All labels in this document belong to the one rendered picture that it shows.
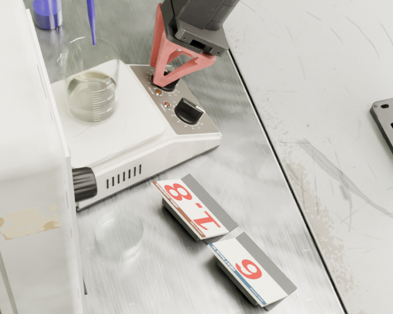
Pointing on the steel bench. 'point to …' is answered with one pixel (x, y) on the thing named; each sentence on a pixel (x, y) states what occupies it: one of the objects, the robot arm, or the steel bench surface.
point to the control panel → (172, 97)
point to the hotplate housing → (148, 158)
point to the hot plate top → (153, 127)
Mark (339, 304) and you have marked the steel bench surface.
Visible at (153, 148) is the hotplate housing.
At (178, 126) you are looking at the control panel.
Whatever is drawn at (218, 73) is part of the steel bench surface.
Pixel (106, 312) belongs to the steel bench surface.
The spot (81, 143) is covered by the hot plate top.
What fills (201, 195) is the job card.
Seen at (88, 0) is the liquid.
